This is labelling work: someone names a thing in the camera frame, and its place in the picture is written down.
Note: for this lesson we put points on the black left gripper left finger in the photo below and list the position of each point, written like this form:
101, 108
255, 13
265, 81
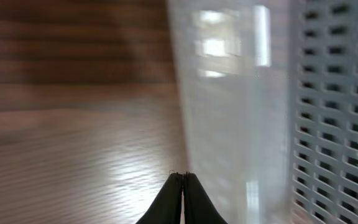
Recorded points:
166, 207

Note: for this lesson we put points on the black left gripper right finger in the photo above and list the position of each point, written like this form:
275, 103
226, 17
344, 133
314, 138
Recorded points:
199, 209

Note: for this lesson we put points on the clear plastic basket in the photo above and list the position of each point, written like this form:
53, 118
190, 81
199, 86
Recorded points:
269, 93

